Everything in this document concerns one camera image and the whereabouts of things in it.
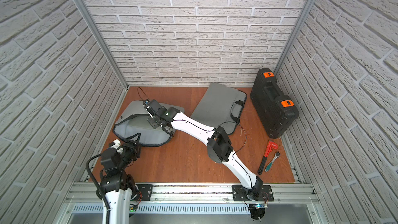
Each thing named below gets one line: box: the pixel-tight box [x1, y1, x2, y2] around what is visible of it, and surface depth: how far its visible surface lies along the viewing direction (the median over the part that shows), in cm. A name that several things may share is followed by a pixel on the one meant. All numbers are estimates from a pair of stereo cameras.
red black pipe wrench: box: [258, 141, 279, 175], surface depth 88 cm
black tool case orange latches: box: [249, 67, 300, 139], surface depth 85 cm
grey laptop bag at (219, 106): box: [190, 82, 248, 135], surface depth 106 cm
